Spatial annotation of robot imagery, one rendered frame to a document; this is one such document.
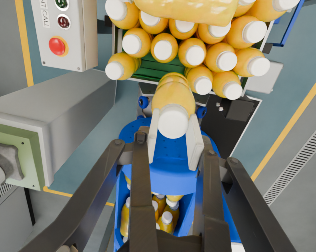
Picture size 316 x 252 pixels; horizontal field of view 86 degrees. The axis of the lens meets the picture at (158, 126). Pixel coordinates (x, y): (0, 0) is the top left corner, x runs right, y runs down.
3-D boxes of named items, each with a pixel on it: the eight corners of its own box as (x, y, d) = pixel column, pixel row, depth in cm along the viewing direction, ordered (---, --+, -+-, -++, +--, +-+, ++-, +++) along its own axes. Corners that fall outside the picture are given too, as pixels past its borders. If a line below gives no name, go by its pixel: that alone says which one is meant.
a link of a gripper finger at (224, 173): (205, 165, 14) (242, 172, 13) (198, 134, 18) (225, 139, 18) (200, 179, 14) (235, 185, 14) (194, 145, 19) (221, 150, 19)
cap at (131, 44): (131, 30, 37) (129, 30, 35) (144, 44, 38) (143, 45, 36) (120, 44, 38) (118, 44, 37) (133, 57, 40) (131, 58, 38)
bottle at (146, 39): (144, 24, 52) (130, 18, 36) (160, 42, 54) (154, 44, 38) (129, 42, 55) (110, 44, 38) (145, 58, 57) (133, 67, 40)
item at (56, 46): (52, 53, 39) (49, 54, 38) (50, 36, 37) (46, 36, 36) (68, 56, 39) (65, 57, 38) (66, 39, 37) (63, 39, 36)
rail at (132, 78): (116, 75, 55) (114, 77, 53) (116, 73, 55) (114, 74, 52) (236, 96, 55) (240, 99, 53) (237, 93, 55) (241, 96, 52)
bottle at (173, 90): (161, 69, 37) (150, 89, 21) (192, 74, 37) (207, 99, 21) (156, 99, 40) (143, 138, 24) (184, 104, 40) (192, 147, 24)
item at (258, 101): (159, 193, 218) (158, 204, 204) (198, 80, 146) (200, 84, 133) (198, 202, 219) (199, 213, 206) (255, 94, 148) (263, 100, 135)
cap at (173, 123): (161, 103, 21) (160, 108, 20) (191, 108, 21) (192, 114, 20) (156, 129, 23) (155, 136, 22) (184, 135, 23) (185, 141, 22)
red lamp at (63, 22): (60, 27, 36) (56, 27, 35) (58, 15, 35) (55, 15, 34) (70, 29, 36) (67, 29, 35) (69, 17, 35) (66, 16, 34)
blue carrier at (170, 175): (117, 244, 101) (107, 314, 76) (125, 112, 59) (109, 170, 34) (164, 245, 104) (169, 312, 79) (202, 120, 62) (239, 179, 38)
